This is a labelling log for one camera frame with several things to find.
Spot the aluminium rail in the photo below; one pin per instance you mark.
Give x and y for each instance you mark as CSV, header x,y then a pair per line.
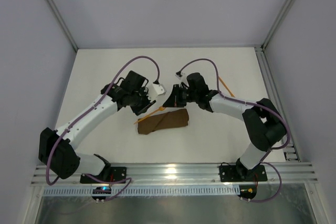
x,y
208,173
290,151

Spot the small controller board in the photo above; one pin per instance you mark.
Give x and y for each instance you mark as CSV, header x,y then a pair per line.
x,y
101,194
247,193

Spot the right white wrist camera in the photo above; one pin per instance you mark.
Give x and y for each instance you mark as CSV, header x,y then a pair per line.
x,y
181,76

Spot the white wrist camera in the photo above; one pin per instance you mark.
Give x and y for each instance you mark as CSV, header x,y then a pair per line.
x,y
157,90
181,76

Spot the right aluminium corner post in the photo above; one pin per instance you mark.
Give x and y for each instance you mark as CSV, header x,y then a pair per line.
x,y
282,14

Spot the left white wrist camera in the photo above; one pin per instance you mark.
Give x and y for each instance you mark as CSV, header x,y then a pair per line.
x,y
157,90

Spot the right small controller board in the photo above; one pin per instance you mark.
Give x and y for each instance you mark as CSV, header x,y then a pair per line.
x,y
247,193

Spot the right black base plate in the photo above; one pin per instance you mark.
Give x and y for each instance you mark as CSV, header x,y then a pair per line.
x,y
239,173

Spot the orange plastic knife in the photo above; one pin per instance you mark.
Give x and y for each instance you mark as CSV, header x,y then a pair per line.
x,y
226,87

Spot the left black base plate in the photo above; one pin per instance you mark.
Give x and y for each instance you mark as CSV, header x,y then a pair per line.
x,y
115,175

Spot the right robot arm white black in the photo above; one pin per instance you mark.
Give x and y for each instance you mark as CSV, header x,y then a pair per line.
x,y
265,127

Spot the aluminium corner post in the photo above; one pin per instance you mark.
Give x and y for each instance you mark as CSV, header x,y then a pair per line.
x,y
62,24
282,14

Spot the aluminium right side rail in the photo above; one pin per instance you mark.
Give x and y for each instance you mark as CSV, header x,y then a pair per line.
x,y
290,151

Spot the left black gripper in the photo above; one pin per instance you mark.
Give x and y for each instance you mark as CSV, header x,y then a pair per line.
x,y
142,104

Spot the orange plastic fork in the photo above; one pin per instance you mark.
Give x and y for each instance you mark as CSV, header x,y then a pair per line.
x,y
150,114

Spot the brown cloth napkin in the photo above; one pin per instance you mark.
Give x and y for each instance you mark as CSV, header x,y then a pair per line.
x,y
169,120

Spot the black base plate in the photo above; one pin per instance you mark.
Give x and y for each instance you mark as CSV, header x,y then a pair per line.
x,y
115,175
239,173

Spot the aluminium front rail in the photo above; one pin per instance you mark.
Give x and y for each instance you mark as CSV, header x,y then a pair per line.
x,y
208,173

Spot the slotted grey cable duct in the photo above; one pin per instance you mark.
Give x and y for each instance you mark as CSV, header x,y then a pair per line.
x,y
146,191

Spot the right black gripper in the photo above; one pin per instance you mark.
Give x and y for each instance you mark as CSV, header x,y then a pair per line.
x,y
176,98

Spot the left aluminium corner post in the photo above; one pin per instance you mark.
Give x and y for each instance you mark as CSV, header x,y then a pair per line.
x,y
62,24

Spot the left small controller board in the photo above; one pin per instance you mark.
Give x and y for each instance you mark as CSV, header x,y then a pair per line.
x,y
101,194

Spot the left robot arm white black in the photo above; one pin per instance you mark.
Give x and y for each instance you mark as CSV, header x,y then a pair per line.
x,y
57,148

